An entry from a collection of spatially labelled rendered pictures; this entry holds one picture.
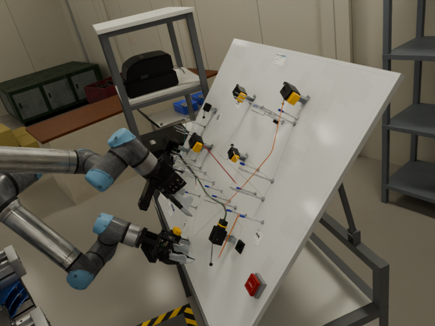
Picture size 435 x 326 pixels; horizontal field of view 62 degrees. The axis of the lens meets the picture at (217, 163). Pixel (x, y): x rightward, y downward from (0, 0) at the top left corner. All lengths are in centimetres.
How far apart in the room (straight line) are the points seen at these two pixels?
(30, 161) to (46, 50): 937
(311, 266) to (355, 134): 76
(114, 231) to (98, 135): 310
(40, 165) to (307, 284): 109
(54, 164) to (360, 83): 92
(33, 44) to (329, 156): 966
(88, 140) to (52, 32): 648
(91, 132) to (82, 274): 313
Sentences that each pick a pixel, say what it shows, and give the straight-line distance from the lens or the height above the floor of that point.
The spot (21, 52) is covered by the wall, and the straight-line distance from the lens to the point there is 1035.
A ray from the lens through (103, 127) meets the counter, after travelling 433.
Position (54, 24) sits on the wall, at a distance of 1055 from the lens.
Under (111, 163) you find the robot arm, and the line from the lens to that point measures 111.
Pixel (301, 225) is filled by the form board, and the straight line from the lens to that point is 112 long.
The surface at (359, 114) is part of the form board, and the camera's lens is 111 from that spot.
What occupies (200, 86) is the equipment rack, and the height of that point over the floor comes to 144.
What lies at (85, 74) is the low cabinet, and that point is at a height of 64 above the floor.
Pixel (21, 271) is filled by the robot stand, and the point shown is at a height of 105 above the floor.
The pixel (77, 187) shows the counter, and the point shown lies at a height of 20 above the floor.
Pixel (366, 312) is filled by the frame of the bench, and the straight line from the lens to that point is 152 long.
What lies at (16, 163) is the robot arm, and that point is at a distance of 114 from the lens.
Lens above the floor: 197
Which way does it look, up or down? 27 degrees down
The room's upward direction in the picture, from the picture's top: 13 degrees counter-clockwise
